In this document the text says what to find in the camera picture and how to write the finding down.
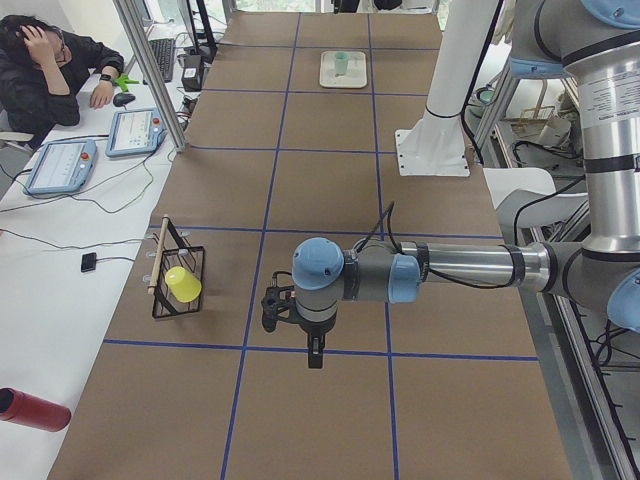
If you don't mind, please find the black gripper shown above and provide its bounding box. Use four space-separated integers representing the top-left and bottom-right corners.
307 332 326 369

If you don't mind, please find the pale green plastic cup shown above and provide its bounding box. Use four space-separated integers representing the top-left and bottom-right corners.
333 51 349 77

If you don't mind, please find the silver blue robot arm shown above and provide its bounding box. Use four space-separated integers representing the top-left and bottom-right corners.
262 1 639 368

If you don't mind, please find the yellow plastic cup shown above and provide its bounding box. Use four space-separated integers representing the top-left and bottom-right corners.
164 266 202 303

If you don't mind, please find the white rectangular tray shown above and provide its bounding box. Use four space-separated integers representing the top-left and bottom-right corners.
319 50 368 89

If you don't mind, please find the small black puck device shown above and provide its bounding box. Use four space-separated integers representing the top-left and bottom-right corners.
80 252 97 273

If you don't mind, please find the white plastic chair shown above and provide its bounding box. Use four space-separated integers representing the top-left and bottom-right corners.
483 167 588 228

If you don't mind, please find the far blue teach pendant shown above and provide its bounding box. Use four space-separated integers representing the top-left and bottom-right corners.
105 108 166 158

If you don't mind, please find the blue teach pendant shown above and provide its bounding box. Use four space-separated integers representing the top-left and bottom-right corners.
23 139 97 196
105 108 166 158

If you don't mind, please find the red water bottle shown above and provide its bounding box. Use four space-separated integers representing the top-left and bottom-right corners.
1 387 72 432

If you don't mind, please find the black box on desk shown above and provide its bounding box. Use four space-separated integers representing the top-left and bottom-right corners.
181 55 204 92

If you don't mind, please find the near blue teach pendant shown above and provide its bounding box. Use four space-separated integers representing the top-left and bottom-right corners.
23 139 97 196

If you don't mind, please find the black computer mouse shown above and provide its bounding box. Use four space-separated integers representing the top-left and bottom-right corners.
112 92 136 107

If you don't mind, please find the black keyboard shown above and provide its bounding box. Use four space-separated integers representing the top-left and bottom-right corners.
148 38 175 83

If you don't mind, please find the seated person in black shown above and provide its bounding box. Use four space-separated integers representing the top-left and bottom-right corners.
1 15 124 149

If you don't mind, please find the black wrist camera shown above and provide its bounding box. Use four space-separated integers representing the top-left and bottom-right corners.
261 285 300 333

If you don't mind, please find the black wire cup rack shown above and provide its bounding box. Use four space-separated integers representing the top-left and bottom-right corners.
144 215 206 320

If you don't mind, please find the wooden dowel rack handle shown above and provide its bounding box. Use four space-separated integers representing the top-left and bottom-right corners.
147 214 170 295

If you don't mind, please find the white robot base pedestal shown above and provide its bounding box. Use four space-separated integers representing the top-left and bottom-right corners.
395 0 502 177

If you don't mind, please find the aluminium frame post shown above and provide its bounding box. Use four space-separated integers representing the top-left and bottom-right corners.
113 0 187 153

